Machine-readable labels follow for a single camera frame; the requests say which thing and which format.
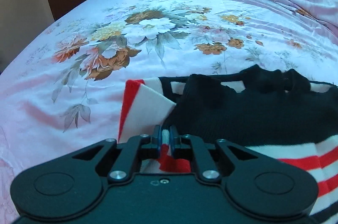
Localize striped white knit sweater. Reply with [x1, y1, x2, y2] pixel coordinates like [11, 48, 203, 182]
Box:
[118, 65, 337, 223]

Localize floral pink bed sheet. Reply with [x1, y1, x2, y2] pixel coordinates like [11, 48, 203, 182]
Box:
[1, 0, 337, 223]

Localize pink crumpled blanket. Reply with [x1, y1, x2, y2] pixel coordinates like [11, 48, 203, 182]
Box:
[272, 0, 337, 37]

